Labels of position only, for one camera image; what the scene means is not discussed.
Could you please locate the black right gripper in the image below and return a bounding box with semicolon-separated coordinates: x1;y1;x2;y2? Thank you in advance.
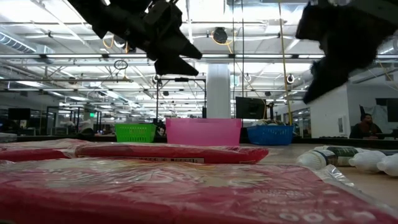
295;3;398;105

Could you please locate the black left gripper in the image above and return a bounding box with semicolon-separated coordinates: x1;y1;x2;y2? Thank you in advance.
124;0;203;77

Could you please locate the red popcorn packet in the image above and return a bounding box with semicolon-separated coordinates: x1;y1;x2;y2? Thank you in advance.
74;142;271;166
0;138;94;163
0;157;398;224

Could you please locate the white glue bottle green label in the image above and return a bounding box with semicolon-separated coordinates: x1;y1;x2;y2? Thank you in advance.
376;153;398;177
313;145;368;167
348;150;387;174
295;150;339;170

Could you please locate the white building column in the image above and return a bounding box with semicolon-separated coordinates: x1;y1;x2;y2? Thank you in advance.
206;63;232;119

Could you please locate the pink plastic bin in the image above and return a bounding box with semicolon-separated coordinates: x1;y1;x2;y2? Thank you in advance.
165;118;243;146

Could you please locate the green plastic basket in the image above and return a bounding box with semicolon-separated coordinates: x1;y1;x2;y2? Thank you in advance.
114;123;157;143

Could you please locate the black monitor on stand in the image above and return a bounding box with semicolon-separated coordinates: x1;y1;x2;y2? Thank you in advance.
235;96;266;120

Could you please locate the person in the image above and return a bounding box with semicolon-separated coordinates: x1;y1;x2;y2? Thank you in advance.
349;113;384;139

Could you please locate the blue plastic basket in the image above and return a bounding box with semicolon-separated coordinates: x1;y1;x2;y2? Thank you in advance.
246;124;295;146

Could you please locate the small black monitor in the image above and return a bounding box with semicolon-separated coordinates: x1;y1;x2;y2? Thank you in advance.
7;108;32;121

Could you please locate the black frame stand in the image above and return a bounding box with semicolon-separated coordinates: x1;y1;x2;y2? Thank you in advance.
154;77;208;121

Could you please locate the black ceiling cord reel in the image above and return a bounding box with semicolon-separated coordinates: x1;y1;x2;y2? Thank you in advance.
212;27;229;45
113;36;129;49

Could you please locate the black hanging cable loop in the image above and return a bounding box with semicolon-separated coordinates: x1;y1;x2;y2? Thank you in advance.
113;59;129;71

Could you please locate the black aluminium table frame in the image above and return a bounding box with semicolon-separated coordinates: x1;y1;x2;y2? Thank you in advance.
15;134;398;146

